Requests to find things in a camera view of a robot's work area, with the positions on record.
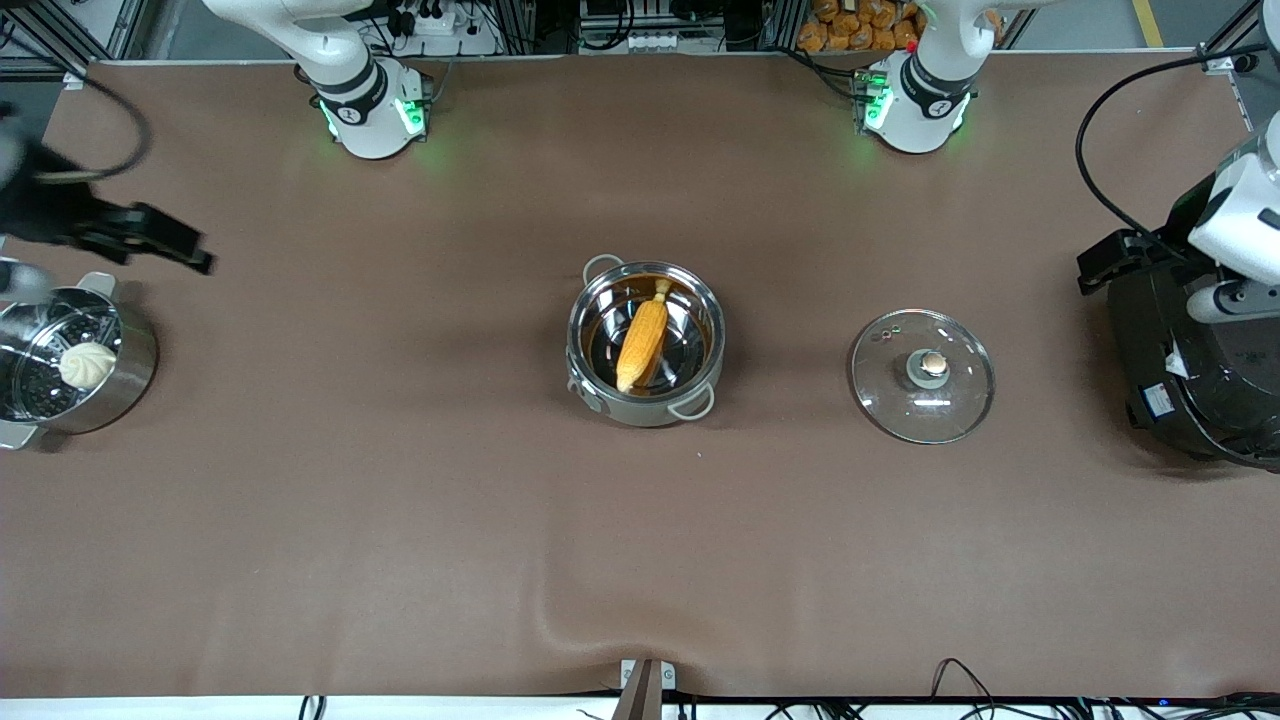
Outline white steamed bun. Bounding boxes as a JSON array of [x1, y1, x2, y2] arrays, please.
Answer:
[[58, 342, 118, 391]]

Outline stainless steel steamer pot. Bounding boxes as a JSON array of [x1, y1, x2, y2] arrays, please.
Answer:
[[0, 272, 159, 451]]

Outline yellow corn cob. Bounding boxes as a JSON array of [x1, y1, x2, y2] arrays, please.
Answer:
[[615, 280, 673, 394]]

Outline aluminium frame profile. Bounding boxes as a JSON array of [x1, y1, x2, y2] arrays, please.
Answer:
[[500, 0, 538, 56], [0, 0, 136, 86]]

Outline white power strip with plugs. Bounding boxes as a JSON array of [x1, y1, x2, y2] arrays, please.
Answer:
[[385, 0, 501, 56]]

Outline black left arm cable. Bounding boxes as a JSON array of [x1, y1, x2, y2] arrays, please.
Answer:
[[1075, 45, 1261, 241]]

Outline brown table cover mat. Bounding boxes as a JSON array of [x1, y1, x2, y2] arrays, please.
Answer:
[[0, 55, 1280, 701]]

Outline pile of orange bread rolls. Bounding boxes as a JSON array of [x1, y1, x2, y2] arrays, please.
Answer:
[[797, 0, 926, 53]]

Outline glass pot lid with knob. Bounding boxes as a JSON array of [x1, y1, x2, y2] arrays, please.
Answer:
[[850, 308, 996, 446]]

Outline metal table edge bracket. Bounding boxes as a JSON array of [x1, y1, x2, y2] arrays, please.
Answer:
[[620, 658, 677, 720]]

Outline perforated steel steamer tray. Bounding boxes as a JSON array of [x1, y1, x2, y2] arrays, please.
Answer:
[[0, 300, 126, 421]]

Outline black round cooker appliance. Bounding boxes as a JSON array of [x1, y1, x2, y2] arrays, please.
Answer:
[[1105, 255, 1280, 473]]

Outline electric steel pot pale handles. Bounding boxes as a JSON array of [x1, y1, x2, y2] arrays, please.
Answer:
[[565, 254, 728, 429]]

